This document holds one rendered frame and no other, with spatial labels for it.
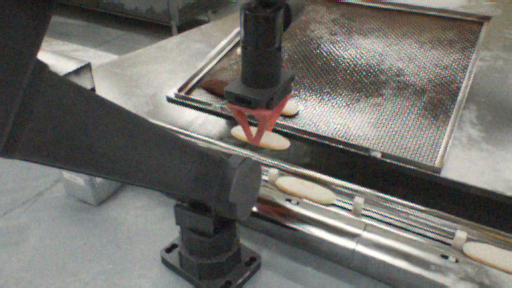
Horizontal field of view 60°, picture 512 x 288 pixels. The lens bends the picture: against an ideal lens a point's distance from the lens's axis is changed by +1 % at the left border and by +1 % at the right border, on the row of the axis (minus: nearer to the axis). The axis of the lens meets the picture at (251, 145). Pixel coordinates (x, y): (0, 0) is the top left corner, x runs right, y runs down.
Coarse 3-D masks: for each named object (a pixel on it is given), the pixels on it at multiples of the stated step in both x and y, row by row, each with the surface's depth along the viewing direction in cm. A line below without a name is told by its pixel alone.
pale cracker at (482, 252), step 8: (464, 248) 59; (472, 248) 59; (480, 248) 58; (488, 248) 58; (496, 248) 58; (472, 256) 58; (480, 256) 58; (488, 256) 57; (496, 256) 57; (504, 256) 57; (488, 264) 57; (496, 264) 57; (504, 264) 56
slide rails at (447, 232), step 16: (288, 176) 72; (336, 192) 69; (336, 208) 66; (368, 208) 66; (384, 208) 66; (384, 224) 63; (416, 224) 63; (432, 224) 63; (432, 240) 61; (480, 240) 61
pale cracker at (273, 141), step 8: (240, 128) 70; (256, 128) 69; (240, 136) 68; (264, 136) 67; (272, 136) 67; (280, 136) 68; (264, 144) 66; (272, 144) 66; (280, 144) 66; (288, 144) 67
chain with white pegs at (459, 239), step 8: (200, 144) 76; (272, 168) 71; (272, 176) 70; (360, 200) 65; (344, 208) 68; (352, 208) 66; (360, 208) 65; (368, 216) 66; (392, 224) 65; (456, 232) 60; (464, 232) 59; (440, 240) 62; (456, 240) 59; (464, 240) 59; (456, 248) 60
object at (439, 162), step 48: (384, 0) 106; (288, 48) 96; (336, 48) 95; (384, 48) 93; (432, 48) 92; (480, 48) 90; (336, 96) 83; (432, 96) 80; (336, 144) 74; (384, 144) 73; (432, 144) 72
